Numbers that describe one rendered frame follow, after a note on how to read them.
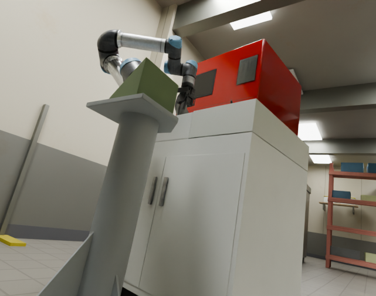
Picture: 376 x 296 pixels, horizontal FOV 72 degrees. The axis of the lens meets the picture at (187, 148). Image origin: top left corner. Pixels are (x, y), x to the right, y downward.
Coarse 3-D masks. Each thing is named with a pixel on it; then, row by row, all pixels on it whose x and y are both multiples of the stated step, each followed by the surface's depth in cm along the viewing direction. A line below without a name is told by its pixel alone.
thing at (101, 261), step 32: (128, 96) 92; (128, 128) 100; (160, 128) 115; (128, 160) 97; (128, 192) 94; (96, 224) 92; (128, 224) 93; (96, 256) 88; (128, 256) 95; (64, 288) 82; (96, 288) 85
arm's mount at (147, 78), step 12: (144, 60) 101; (132, 72) 103; (144, 72) 100; (156, 72) 106; (132, 84) 100; (144, 84) 100; (156, 84) 106; (168, 84) 112; (120, 96) 102; (156, 96) 106; (168, 96) 112; (168, 108) 112
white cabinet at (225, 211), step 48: (192, 144) 124; (240, 144) 105; (144, 192) 136; (192, 192) 114; (240, 192) 98; (288, 192) 125; (144, 240) 125; (192, 240) 106; (240, 240) 94; (288, 240) 122; (144, 288) 115; (192, 288) 99; (240, 288) 92; (288, 288) 120
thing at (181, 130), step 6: (186, 114) 134; (192, 114) 131; (180, 120) 136; (186, 120) 133; (180, 126) 134; (186, 126) 131; (174, 132) 136; (180, 132) 133; (186, 132) 130; (156, 138) 145; (162, 138) 141; (168, 138) 138; (174, 138) 135; (180, 138) 132
